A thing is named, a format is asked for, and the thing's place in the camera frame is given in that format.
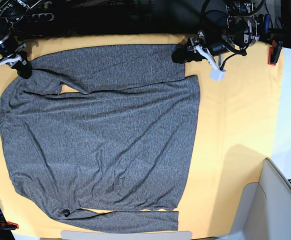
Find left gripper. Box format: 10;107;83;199
171;30;232;64

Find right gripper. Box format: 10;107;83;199
0;37;32;79

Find grey long sleeve shirt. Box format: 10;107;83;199
0;44;200;234

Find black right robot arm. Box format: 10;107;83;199
0;0;43;79

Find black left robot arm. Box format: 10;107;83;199
171;0;271;64

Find red clamp right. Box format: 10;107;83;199
268;40;283;66

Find red clamp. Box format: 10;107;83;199
0;221;19;231
268;40;283;66

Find red clamp left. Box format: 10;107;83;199
0;221;19;231

